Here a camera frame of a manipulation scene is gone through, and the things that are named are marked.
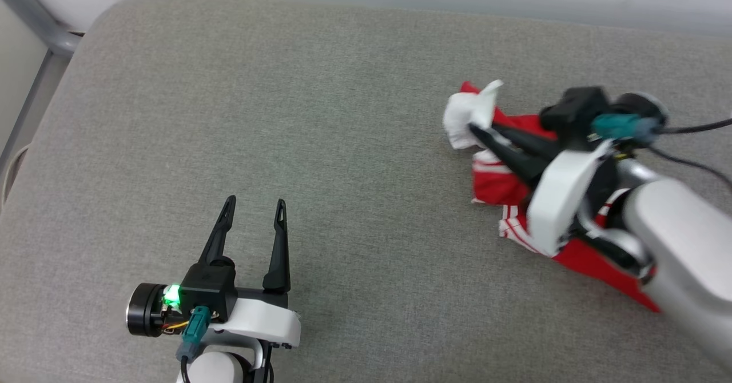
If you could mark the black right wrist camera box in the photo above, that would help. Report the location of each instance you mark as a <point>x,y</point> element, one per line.
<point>572,111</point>

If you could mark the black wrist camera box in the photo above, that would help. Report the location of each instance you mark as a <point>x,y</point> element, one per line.
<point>572,111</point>
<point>209,283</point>

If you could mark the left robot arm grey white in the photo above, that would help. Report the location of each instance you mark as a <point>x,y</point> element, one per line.
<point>217,368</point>

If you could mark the teal camera connector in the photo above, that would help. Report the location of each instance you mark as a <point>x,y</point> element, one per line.
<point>615,126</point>
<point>197,326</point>

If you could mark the red and white garment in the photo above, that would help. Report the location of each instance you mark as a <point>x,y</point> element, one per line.
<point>497,183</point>

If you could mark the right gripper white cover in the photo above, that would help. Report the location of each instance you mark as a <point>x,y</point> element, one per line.
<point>560,200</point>

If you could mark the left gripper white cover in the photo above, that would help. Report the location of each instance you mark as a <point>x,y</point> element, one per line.
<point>263,320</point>

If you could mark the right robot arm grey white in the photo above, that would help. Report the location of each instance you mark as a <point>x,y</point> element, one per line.
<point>680,240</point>

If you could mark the teal right camera connector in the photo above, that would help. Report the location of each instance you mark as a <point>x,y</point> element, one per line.
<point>615,126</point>

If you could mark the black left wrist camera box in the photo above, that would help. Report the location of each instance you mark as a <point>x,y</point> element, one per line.
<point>209,283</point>

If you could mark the teal left camera connector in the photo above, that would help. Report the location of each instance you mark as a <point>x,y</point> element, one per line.
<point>197,326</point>

